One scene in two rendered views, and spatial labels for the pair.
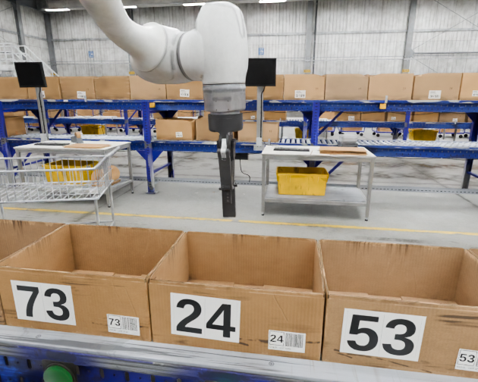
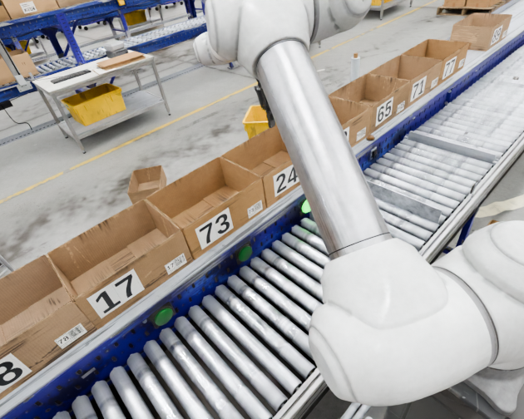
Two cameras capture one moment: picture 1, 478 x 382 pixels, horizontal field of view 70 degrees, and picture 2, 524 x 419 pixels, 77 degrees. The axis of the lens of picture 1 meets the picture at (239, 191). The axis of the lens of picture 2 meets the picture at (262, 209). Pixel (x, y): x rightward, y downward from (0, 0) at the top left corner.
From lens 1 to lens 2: 1.10 m
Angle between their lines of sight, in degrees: 47
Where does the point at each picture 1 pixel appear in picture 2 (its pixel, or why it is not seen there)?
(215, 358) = (298, 191)
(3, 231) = (92, 238)
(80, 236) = (156, 201)
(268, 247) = (260, 140)
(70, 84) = not seen: outside the picture
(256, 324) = not seen: hidden behind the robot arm
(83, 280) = (234, 199)
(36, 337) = (224, 246)
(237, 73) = not seen: hidden behind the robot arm
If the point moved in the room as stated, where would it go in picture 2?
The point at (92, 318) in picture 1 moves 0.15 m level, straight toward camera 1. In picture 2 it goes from (240, 217) to (276, 219)
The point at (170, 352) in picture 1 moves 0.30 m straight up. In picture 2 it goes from (281, 203) to (274, 143)
